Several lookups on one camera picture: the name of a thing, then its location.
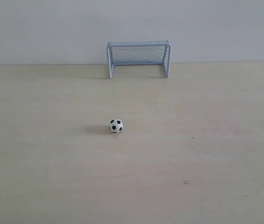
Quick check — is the small black white soccer ball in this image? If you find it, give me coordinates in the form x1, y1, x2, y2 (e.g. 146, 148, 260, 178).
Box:
109, 119, 123, 133

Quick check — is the light blue miniature goal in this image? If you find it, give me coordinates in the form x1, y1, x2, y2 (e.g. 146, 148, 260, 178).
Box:
106, 40, 171, 78

